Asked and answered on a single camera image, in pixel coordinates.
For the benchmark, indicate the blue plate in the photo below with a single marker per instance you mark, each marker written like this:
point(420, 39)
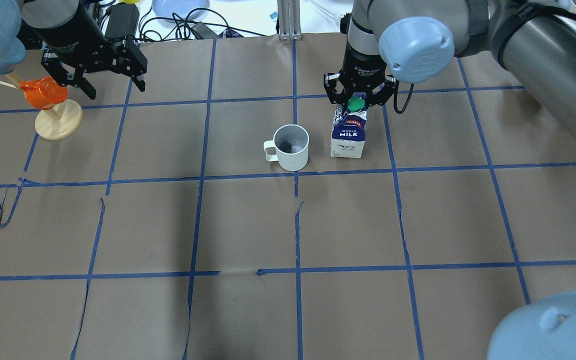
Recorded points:
point(166, 8)

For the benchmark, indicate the black power adapter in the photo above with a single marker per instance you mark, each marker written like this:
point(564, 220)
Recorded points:
point(122, 21)

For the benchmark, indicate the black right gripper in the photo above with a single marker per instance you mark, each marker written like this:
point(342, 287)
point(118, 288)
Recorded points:
point(363, 63)

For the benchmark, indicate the aluminium frame post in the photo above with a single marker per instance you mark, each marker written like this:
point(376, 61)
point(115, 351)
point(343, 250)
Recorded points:
point(289, 20)

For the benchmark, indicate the Pascual milk carton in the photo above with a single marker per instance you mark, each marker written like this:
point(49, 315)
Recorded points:
point(348, 132)

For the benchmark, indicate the white mug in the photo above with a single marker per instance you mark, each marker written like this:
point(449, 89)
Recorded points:
point(289, 147)

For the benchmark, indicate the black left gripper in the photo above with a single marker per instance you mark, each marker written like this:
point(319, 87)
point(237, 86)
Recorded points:
point(71, 34)

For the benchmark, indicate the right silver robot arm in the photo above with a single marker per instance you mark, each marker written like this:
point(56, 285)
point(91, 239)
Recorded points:
point(390, 42)

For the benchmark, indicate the orange mug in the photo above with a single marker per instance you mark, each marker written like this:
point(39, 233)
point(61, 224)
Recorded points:
point(44, 93)

